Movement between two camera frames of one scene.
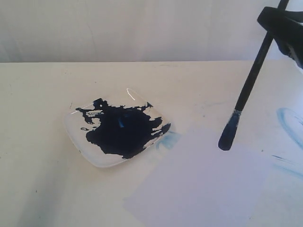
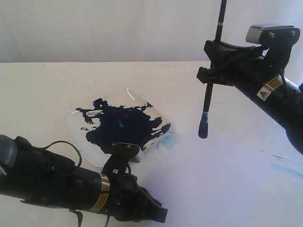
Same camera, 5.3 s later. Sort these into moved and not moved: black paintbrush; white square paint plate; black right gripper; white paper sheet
Moved: black right gripper; black paintbrush
Not moved: white paper sheet; white square paint plate
